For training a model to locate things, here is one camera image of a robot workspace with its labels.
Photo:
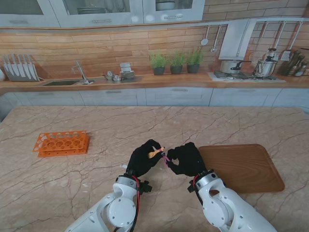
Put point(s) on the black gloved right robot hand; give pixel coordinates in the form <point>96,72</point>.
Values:
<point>190,159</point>

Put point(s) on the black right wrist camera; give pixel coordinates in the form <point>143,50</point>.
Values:
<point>191,186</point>

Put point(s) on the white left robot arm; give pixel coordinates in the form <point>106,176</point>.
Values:
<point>108,212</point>

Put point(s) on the printed kitchen backdrop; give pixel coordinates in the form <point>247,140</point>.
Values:
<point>96,48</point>

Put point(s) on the yellow microfibre cloth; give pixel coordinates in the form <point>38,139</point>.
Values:
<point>154,152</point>

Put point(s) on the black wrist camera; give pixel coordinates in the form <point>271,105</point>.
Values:
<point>146,187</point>
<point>191,186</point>

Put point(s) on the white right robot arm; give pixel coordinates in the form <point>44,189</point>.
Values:
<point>227,205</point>

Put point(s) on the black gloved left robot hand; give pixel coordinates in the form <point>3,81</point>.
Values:
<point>142,159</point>

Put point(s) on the brown wooden tray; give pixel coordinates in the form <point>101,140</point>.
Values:
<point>241,166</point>

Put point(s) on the orange test tube rack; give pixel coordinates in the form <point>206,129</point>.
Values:
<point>58,145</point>

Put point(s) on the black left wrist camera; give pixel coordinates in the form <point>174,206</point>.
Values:
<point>146,187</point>

